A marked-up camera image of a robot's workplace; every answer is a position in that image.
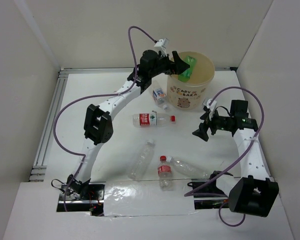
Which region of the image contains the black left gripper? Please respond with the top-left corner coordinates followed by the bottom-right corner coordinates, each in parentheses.
top-left (149, 50), bottom-right (190, 78)

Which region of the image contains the green plastic bottle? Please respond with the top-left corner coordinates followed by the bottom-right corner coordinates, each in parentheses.
top-left (178, 55), bottom-right (197, 83)

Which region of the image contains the blue orange label bottle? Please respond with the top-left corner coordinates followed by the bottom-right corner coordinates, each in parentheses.
top-left (151, 80), bottom-right (170, 112)

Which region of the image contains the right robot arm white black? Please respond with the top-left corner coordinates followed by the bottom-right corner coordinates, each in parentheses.
top-left (193, 99), bottom-right (279, 217)

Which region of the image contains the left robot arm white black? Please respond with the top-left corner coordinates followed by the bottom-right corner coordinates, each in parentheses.
top-left (67, 50), bottom-right (190, 200)

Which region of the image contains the beige capybara bin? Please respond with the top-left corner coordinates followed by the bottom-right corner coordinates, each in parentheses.
top-left (166, 51), bottom-right (215, 111)

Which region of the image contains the clear bottle white cap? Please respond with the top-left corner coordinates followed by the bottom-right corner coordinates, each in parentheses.
top-left (166, 156), bottom-right (211, 180)

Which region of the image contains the red label cola bottle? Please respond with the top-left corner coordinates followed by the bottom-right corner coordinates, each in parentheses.
top-left (157, 155), bottom-right (173, 191)

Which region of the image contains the red white label bottle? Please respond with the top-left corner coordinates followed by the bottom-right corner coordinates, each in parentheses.
top-left (132, 112), bottom-right (176, 128)

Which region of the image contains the long clear bottle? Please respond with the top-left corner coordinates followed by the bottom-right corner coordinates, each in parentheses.
top-left (127, 139), bottom-right (155, 181)

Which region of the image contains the white tape sheet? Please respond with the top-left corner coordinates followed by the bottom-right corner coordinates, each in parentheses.
top-left (103, 179), bottom-right (196, 217)

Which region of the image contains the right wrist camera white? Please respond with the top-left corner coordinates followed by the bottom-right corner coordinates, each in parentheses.
top-left (202, 98), bottom-right (217, 120)

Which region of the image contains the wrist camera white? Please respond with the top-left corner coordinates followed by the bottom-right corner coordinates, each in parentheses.
top-left (154, 38), bottom-right (170, 57)
top-left (202, 98), bottom-right (217, 120)

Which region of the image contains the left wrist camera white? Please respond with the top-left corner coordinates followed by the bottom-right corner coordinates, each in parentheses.
top-left (154, 38), bottom-right (170, 57)

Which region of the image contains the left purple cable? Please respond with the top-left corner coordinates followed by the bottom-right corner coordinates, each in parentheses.
top-left (53, 25), bottom-right (161, 213)

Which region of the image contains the purple cable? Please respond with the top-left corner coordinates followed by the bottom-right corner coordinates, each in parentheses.
top-left (183, 86), bottom-right (266, 227)
top-left (53, 25), bottom-right (161, 213)

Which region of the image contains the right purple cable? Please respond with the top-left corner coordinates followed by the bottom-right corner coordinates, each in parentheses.
top-left (183, 86), bottom-right (266, 227)

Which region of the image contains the aluminium frame rail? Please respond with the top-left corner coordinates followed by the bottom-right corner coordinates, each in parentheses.
top-left (30, 68), bottom-right (238, 183)

